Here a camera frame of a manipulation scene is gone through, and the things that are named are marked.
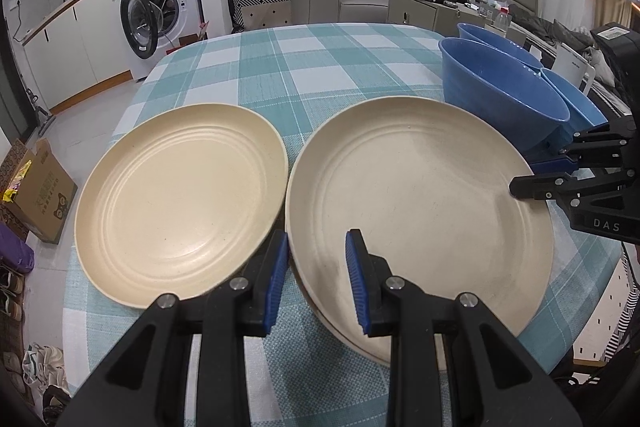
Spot white kitchen base cabinets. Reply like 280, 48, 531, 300
24, 0, 132, 110

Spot purple bag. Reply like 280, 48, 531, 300
0, 222, 35, 274

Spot brown cardboard box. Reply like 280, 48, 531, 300
1, 138, 77, 244

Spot grey side cabinet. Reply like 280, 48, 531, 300
386, 0, 489, 37

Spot light blue bowl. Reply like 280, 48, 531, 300
540, 68, 608, 134

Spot dark blue large bowl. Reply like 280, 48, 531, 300
438, 37, 570, 152

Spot white washing machine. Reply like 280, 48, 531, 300
110, 0, 203, 80

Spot clear plastic bottle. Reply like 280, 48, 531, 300
494, 6, 511, 32

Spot wooden shoe rack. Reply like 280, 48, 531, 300
1, 263, 35, 407

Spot white electric kettle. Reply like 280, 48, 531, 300
552, 42, 596, 95

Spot red cardboard box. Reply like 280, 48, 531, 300
166, 22, 208, 55

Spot beige plate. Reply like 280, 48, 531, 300
75, 103, 288, 309
292, 265, 542, 369
285, 96, 554, 364

